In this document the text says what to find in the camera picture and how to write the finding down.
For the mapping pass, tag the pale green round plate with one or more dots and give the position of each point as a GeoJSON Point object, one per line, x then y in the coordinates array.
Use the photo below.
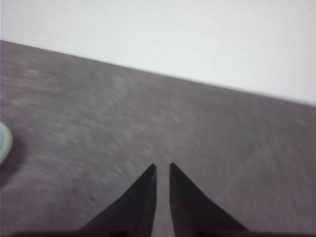
{"type": "Point", "coordinates": [5, 143]}

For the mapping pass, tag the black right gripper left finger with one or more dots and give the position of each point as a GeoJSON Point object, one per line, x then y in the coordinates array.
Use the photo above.
{"type": "Point", "coordinates": [135, 207]}

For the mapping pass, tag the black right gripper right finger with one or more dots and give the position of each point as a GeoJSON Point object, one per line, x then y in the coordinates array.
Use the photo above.
{"type": "Point", "coordinates": [192, 209]}

